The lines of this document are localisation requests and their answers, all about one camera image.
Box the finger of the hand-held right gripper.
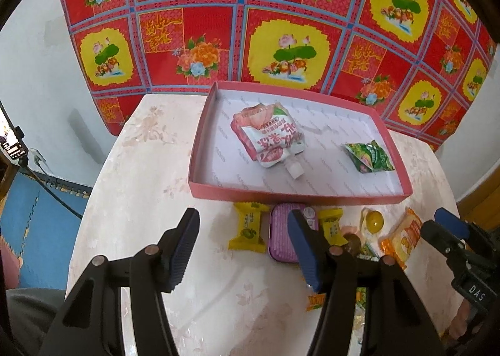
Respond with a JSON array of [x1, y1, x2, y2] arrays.
[[434, 208, 493, 249], [420, 220, 469, 275]]

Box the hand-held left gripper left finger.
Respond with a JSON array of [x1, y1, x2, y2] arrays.
[[39, 208, 201, 356]]

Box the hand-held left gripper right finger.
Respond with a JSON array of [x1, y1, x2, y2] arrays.
[[287, 209, 446, 356]]

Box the orange cake packet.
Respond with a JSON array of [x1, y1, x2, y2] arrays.
[[380, 208, 423, 271]]

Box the yellow candy packet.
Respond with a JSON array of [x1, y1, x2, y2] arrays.
[[317, 208, 345, 244], [228, 202, 271, 253]]

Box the clear jelly cup yellow ball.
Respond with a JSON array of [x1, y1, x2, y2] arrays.
[[360, 207, 387, 241]]

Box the pink shallow cardboard box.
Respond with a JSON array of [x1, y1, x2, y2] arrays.
[[187, 81, 414, 206]]

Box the pink jelly drink pouch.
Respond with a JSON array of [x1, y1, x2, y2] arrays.
[[232, 102, 306, 180]]

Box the person's right hand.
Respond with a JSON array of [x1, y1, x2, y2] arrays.
[[448, 298, 470, 342]]

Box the brown wooden furniture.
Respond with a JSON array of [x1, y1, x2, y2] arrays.
[[456, 149, 500, 232]]

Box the green snack packet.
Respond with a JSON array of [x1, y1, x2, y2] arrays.
[[343, 140, 395, 174]]

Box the blue foam floor mat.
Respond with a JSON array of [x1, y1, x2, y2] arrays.
[[0, 170, 92, 290]]

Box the person's grey trouser leg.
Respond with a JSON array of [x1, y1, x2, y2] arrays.
[[5, 288, 68, 356]]

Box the phone on stand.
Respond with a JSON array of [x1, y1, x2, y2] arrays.
[[0, 104, 30, 165]]

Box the red floral printed blanket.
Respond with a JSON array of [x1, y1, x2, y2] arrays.
[[58, 0, 498, 153]]

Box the black cable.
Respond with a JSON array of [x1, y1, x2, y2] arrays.
[[17, 157, 93, 222]]

